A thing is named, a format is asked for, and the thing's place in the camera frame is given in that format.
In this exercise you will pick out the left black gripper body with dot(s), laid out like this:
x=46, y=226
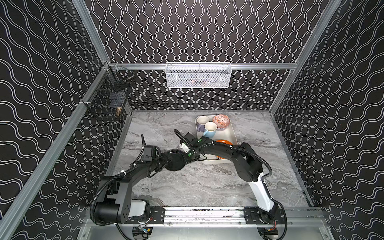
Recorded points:
x=163, y=159

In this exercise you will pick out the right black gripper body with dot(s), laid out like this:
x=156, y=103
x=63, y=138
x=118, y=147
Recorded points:
x=186, y=141

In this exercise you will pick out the black plate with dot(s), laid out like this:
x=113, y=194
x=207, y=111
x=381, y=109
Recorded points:
x=176, y=161

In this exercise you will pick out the light blue mug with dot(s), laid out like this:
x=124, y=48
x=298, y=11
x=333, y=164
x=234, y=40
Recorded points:
x=210, y=130

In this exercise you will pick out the lavender mug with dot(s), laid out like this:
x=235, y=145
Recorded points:
x=201, y=121

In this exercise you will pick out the orange patterned bowl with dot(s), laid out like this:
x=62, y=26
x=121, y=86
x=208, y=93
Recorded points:
x=221, y=119

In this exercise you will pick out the orange plate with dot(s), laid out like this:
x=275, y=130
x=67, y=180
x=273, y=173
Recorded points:
x=225, y=142

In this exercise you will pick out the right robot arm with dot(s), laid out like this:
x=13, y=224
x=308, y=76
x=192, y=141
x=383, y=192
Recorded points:
x=250, y=167

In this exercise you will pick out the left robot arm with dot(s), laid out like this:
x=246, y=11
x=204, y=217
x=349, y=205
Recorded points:
x=113, y=202

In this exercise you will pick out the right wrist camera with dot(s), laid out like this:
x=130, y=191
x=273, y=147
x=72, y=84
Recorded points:
x=189, y=143

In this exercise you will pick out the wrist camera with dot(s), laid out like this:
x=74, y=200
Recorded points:
x=150, y=153
x=189, y=143

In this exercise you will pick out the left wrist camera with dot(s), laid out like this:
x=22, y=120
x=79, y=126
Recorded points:
x=150, y=153

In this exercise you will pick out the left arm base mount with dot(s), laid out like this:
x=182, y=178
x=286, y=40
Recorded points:
x=153, y=215

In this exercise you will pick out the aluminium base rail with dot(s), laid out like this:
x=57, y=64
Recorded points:
x=233, y=217

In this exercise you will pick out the white wire mesh basket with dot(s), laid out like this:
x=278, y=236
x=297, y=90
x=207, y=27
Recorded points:
x=197, y=75

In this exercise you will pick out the black wire basket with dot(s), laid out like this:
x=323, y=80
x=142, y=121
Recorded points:
x=108, y=102

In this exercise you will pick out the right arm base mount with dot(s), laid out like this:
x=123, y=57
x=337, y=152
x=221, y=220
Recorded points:
x=264, y=215

